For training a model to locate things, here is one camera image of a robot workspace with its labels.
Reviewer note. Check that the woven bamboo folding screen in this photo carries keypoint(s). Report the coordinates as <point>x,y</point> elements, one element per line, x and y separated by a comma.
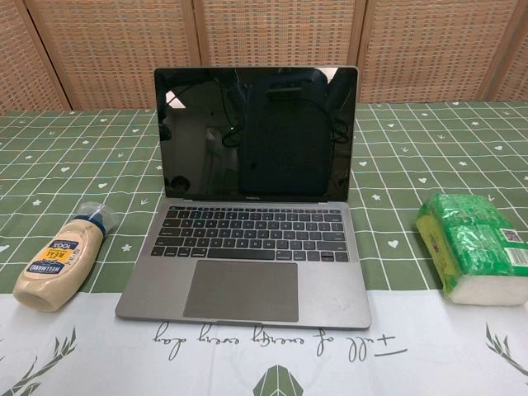
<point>268,37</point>

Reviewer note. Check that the green tissue pack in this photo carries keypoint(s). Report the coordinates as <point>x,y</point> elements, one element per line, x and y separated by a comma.
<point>474,243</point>

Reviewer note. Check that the mayonnaise squeeze bottle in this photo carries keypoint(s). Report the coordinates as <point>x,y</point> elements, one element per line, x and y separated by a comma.
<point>53,268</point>

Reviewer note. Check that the silver laptop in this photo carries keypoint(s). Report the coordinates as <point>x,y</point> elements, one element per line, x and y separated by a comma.
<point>243,288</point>

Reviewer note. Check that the green checked tablecloth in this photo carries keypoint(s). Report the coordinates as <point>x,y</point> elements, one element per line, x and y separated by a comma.
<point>392,165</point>

